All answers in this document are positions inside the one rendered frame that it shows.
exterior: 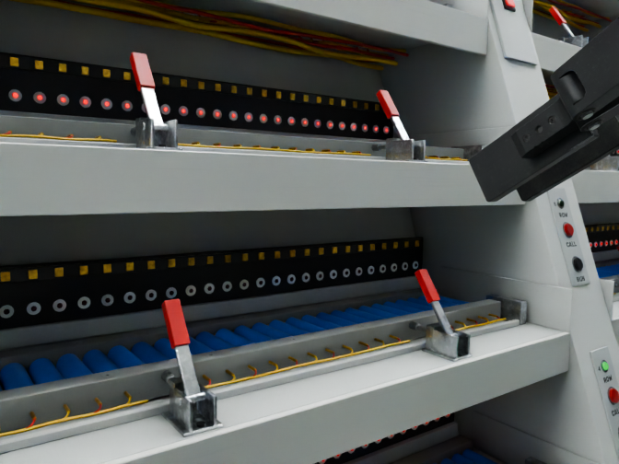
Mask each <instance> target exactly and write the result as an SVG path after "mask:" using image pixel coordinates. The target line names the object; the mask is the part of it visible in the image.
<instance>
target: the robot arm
mask: <svg viewBox="0 0 619 464"><path fill-rule="evenodd" d="M551 80H552V82H553V84H554V86H555V89H556V91H557V92H558V94H556V95H555V96H554V97H552V98H551V99H549V100H548V101H547V102H545V103H544V104H543V105H542V106H541V107H539V108H538V109H537V110H535V111H534V112H532V113H531V114H530V115H528V116H527V117H526V118H524V119H523V120H522V121H520V122H518V123H517V124H516V125H514V126H513V127H512V128H510V129H509V130H508V131H506V132H505V133H503V134H502V135H501V136H499V137H498V138H497V139H496V140H495V141H493V142H492V143H491V144H489V145H488V146H486V147H485V148H484V149H482V150H481V151H480V152H478V153H477V154H475V155H474V156H473V157H471V158H470V159H469V163H470V165H471V167H472V169H473V173H474V175H475V177H476V179H477V181H478V183H479V185H480V188H481V190H482V192H483V194H484V196H485V199H486V201H487V202H497V201H498V200H500V199H502V198H503V197H505V196H506V195H508V194H510V193H511V192H513V191H515V190H517V192H518V194H519V196H520V198H521V200H522V201H524V202H530V201H532V200H534V199H535V198H537V197H539V196H540V195H542V194H544V193H545V192H547V191H549V190H551V189H552V188H554V187H555V186H557V185H559V184H560V183H562V182H564V181H565V180H568V179H570V178H571V177H573V176H575V175H576V174H578V173H579V172H580V171H582V170H584V169H586V168H588V167H590V166H591V165H593V164H595V163H596V162H598V161H600V160H602V159H603V158H605V157H607V156H609V155H610V154H611V153H613V152H615V151H617V150H618V149H619V17H618V18H617V19H616V20H615V21H614V22H612V23H611V24H610V25H609V26H608V27H607V28H605V29H604V30H603V31H602V32H600V33H599V34H598V35H597V36H596V37H595V38H593V39H592V40H591V41H590V42H589V43H587V44H586V45H585V46H584V47H583V48H581V49H580V50H579V51H578V52H577V53H575V54H574V55H573V56H572V57H571V58H570V59H568V60H567V61H566V62H565V63H564V64H562V65H561V66H560V67H559V68H558V69H556V70H555V71H554V72H553V73H552V75H551Z"/></svg>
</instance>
